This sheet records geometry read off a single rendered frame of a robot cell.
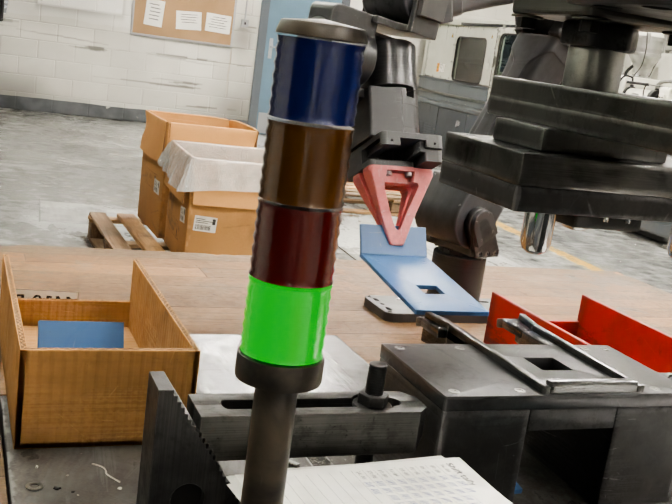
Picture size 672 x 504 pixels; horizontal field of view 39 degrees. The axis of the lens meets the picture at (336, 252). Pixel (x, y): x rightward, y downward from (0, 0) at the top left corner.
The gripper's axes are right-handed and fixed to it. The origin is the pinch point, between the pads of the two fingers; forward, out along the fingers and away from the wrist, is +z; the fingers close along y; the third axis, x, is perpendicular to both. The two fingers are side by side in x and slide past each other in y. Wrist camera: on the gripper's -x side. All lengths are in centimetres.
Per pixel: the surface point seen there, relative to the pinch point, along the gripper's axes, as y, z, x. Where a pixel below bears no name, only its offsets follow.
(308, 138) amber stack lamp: 47, 6, -25
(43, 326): 1.4, 9.1, -32.8
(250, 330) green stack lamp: 43, 13, -27
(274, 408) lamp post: 42, 17, -25
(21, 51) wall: -976, -401, -6
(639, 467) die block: 26.5, 21.3, 6.1
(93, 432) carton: 15.7, 17.8, -30.2
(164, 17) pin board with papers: -948, -449, 149
